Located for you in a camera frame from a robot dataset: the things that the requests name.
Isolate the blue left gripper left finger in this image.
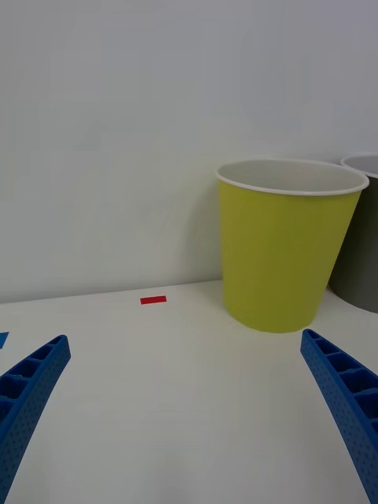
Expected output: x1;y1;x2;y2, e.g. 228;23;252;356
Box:
0;334;72;504

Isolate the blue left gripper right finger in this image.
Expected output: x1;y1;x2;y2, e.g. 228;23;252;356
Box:
299;328;378;504

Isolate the grey plastic bin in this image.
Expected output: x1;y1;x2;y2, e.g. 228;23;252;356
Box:
327;153;378;314

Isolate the yellow-green plastic bin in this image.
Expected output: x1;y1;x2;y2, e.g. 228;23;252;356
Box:
215;158;370;335

